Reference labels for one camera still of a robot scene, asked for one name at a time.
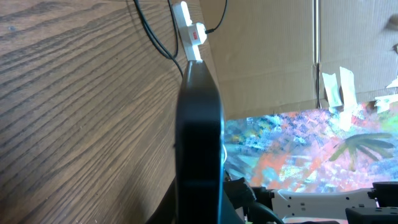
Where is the cardboard backdrop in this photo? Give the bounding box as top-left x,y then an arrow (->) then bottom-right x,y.
200,0 -> 397,119

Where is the Samsung Galaxy smartphone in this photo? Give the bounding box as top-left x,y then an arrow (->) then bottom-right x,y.
175,60 -> 223,224

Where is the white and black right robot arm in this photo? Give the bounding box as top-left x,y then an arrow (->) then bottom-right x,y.
224,178 -> 397,224

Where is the white charger plug adapter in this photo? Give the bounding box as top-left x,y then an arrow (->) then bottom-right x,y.
187,22 -> 207,45

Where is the white power strip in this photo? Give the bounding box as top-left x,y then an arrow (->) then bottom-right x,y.
172,1 -> 207,61

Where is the colourful painted sheet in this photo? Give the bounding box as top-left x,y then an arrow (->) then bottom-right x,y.
225,103 -> 397,193

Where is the black USB charging cable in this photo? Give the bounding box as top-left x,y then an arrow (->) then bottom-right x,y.
132,0 -> 229,78

